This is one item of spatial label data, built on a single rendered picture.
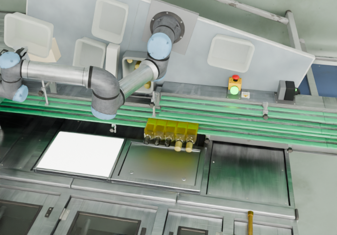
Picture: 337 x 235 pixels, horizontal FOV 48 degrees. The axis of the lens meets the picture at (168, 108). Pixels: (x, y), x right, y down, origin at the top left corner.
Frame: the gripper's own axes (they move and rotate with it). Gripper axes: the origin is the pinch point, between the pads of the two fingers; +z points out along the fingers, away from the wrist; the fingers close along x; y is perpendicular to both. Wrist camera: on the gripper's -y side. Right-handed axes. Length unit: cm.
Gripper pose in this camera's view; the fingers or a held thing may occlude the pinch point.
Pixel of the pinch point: (27, 49)
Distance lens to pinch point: 199.8
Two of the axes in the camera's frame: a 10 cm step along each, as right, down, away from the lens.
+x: -2.1, 7.0, 6.8
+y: -9.6, -2.9, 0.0
